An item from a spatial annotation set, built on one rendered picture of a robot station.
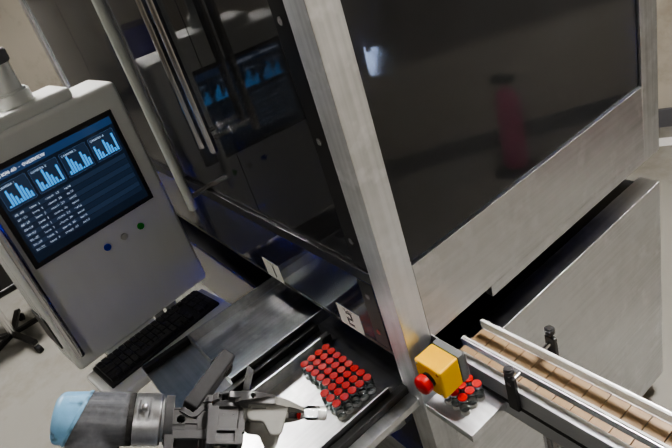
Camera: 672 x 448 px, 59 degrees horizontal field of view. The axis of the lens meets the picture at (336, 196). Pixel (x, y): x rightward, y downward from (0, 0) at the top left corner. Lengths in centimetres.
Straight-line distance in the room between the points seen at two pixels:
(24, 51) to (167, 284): 368
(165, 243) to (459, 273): 108
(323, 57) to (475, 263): 60
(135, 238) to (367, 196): 110
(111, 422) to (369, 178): 55
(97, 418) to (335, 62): 63
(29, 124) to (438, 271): 117
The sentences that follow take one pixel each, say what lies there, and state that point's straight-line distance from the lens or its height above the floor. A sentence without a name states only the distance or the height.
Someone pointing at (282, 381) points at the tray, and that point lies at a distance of 152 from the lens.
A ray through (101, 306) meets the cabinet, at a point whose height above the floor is 95.
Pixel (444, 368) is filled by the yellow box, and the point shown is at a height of 103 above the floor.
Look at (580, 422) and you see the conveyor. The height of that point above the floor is 93.
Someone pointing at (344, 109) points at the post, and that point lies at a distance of 98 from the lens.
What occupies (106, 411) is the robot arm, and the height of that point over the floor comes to 134.
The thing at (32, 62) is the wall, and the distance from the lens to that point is 550.
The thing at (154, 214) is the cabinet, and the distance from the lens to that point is 200.
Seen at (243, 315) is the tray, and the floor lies 88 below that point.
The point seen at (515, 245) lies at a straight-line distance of 142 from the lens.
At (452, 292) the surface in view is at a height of 108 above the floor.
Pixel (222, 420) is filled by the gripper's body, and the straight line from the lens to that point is 96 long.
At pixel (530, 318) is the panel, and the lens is 158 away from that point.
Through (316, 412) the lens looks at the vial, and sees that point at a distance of 101.
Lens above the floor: 191
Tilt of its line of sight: 28 degrees down
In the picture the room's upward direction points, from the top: 18 degrees counter-clockwise
